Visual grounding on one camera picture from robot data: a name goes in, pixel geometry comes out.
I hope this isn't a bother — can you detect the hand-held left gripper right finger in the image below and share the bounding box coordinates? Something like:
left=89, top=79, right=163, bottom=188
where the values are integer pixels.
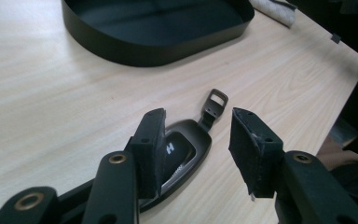
left=228, top=106, right=285, bottom=200

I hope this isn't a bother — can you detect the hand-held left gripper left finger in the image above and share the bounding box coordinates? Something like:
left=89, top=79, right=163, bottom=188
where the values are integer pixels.
left=127, top=107, right=168, bottom=200

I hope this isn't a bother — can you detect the car key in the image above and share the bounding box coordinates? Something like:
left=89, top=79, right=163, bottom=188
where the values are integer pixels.
left=138, top=88, right=230, bottom=214

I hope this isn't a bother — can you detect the black key holder with tray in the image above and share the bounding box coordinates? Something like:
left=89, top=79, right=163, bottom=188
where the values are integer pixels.
left=61, top=0, right=255, bottom=68

